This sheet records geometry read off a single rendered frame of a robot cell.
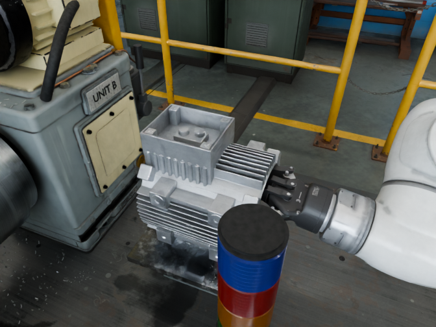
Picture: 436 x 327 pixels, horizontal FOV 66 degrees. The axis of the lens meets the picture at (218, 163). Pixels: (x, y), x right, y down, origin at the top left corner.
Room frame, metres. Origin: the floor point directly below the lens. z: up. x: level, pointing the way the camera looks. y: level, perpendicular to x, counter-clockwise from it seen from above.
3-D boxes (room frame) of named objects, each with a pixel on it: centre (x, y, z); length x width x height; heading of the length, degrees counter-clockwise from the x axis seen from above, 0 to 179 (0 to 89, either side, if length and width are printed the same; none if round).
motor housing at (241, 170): (0.43, 0.01, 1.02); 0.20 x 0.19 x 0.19; 67
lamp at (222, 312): (0.18, -0.03, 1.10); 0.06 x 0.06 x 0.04
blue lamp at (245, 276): (0.18, -0.03, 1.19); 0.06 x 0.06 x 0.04
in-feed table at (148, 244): (0.44, 0.01, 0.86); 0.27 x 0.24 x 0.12; 158
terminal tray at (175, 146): (0.45, 0.05, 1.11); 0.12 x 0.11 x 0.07; 67
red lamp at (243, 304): (0.18, -0.03, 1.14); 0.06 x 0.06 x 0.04
